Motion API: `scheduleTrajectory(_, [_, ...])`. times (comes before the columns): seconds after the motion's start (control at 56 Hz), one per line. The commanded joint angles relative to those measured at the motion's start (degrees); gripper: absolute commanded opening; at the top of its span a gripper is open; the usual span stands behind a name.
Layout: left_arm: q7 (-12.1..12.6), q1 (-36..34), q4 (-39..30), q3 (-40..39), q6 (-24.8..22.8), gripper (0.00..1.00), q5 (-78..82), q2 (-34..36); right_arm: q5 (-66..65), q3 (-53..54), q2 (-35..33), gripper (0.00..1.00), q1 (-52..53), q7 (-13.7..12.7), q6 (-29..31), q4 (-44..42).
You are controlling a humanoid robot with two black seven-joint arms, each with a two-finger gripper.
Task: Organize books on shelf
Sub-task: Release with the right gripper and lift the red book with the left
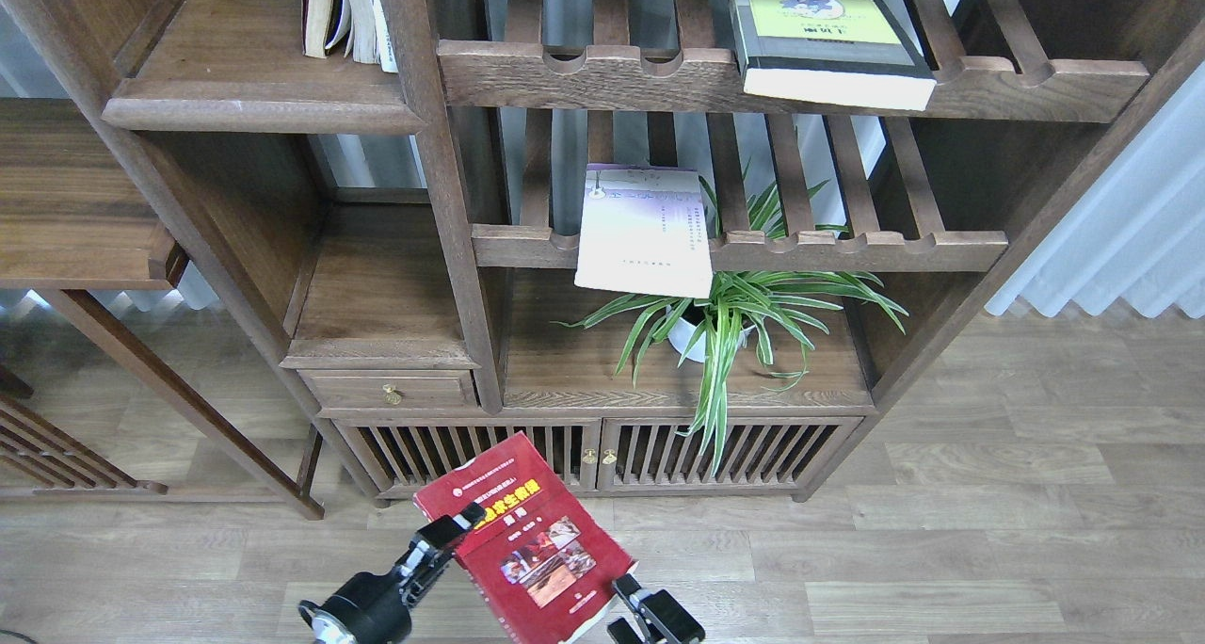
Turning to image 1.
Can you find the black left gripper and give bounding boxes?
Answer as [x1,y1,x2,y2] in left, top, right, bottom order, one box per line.
[298,502,487,643]

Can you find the red book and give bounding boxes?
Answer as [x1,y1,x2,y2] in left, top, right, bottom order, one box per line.
[413,432,636,643]

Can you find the upright white books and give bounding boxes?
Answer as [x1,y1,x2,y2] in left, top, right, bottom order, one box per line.
[345,0,396,74]

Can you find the brass drawer knob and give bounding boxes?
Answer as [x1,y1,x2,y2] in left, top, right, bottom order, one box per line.
[380,384,402,406]

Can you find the white plant pot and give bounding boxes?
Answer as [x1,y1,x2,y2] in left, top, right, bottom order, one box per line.
[664,300,754,365]

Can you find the spider plant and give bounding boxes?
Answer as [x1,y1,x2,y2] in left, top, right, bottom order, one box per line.
[556,169,910,475]

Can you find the pale lavender book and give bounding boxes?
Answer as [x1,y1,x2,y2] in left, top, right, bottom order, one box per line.
[575,163,712,298]

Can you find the dark wooden bookshelf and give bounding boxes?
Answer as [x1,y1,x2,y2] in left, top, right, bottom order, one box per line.
[2,0,1203,500]

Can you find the upright beige book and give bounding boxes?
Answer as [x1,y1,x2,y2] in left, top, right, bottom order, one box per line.
[302,0,343,57]

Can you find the yellow and grey thick book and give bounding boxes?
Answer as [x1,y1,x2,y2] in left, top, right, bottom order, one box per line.
[729,0,937,111]

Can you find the white curtain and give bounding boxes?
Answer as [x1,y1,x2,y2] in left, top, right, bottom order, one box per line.
[986,68,1204,320]

